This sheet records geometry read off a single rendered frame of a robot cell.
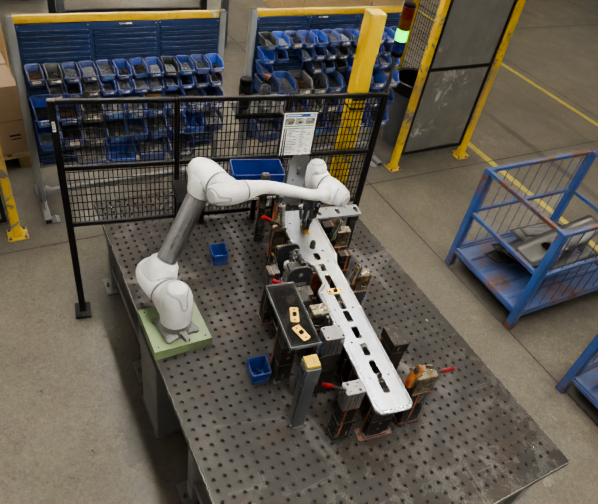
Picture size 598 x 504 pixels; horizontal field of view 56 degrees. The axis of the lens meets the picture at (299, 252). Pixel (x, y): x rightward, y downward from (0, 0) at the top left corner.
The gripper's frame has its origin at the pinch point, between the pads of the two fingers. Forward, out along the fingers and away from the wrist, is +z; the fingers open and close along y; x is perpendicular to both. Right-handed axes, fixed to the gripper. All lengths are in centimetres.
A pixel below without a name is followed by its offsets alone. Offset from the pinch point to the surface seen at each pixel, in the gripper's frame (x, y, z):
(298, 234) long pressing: -1.9, -4.4, 5.5
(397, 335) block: -83, 17, 2
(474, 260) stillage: 34, 174, 92
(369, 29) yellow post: 58, 45, -85
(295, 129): 54, 8, -27
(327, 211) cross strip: 15.3, 20.1, 6.0
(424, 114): 193, 201, 51
